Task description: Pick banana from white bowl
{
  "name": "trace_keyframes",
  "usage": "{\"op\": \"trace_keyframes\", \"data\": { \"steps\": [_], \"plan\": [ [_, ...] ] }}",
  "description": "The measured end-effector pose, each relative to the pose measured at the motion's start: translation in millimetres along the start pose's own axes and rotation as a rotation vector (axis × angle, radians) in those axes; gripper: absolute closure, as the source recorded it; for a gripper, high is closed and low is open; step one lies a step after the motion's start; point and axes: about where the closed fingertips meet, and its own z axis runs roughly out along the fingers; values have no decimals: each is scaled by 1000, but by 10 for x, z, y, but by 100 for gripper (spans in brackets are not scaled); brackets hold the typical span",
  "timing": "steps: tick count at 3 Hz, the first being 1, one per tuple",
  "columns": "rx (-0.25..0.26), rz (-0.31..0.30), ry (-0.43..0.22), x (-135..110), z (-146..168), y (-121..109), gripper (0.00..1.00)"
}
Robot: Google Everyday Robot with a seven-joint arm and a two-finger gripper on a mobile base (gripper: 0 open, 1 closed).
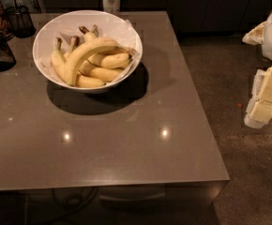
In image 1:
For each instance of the lower right yellow banana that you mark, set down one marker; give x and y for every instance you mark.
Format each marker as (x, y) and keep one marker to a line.
(105, 74)

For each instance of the middle yellow banana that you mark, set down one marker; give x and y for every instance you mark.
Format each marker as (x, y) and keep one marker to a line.
(110, 59)

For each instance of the white bowl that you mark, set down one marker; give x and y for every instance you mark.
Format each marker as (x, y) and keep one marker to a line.
(64, 25)

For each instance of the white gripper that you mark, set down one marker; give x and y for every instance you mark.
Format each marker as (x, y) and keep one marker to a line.
(259, 110)

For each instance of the black mesh pen cup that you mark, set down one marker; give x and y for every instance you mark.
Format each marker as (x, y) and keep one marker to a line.
(20, 21)

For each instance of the large top yellow banana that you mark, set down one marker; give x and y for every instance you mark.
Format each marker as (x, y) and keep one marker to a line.
(84, 51)

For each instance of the left yellow banana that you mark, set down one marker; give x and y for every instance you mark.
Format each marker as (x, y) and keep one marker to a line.
(58, 62)

